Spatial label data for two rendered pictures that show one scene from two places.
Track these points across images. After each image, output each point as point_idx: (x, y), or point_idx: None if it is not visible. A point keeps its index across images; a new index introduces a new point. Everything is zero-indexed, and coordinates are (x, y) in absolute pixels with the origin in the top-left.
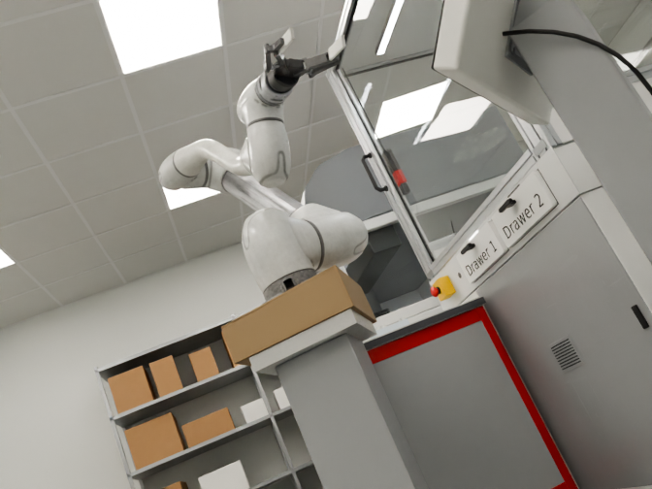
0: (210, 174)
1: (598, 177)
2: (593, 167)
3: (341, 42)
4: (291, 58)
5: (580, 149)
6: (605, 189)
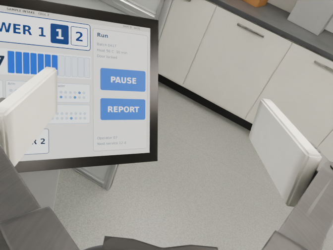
0: None
1: (54, 201)
2: (55, 196)
3: (53, 95)
4: (195, 246)
5: (56, 188)
6: (53, 206)
